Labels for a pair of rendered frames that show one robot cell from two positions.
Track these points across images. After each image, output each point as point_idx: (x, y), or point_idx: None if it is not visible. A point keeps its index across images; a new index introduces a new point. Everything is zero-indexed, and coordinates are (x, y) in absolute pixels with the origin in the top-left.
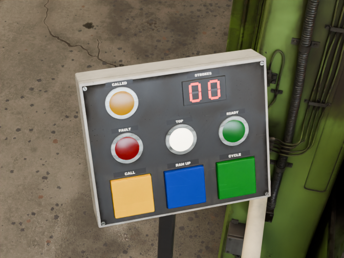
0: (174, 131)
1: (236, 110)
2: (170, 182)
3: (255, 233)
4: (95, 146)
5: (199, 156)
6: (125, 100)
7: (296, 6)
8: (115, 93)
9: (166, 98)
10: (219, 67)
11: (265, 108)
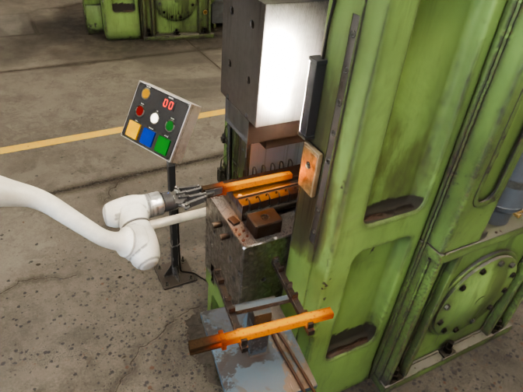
0: (153, 113)
1: (173, 118)
2: (143, 131)
3: (194, 211)
4: (133, 104)
5: (156, 128)
6: (146, 92)
7: None
8: (145, 89)
9: (157, 99)
10: (176, 98)
11: (182, 124)
